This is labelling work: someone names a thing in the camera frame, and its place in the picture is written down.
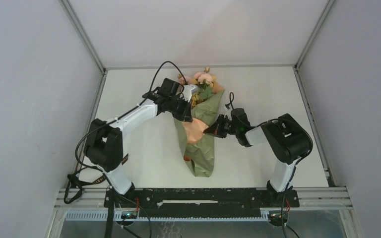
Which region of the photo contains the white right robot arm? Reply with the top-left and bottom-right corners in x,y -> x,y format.
204,108 -> 313,206

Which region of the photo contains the black mounting base rail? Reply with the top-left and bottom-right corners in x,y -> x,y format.
104,188 -> 300,219

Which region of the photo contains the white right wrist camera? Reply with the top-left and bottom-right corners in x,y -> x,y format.
224,110 -> 232,120

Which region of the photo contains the pink fake flower stem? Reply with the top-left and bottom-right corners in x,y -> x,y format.
193,66 -> 216,94
178,74 -> 194,85

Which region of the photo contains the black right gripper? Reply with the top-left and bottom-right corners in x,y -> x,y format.
203,114 -> 239,138

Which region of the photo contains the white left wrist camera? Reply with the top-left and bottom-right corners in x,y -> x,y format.
182,84 -> 199,102

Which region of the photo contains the yellow fake flower stem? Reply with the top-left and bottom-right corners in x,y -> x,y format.
191,86 -> 214,109

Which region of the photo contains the orange green wrapping paper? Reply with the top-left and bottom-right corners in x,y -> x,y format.
174,82 -> 225,178

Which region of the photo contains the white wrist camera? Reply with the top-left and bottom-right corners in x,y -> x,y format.
182,84 -> 199,102
224,110 -> 232,120

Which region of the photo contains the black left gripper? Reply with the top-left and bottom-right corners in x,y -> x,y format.
168,96 -> 193,123

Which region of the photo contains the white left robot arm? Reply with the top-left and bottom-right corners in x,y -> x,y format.
83,78 -> 198,207

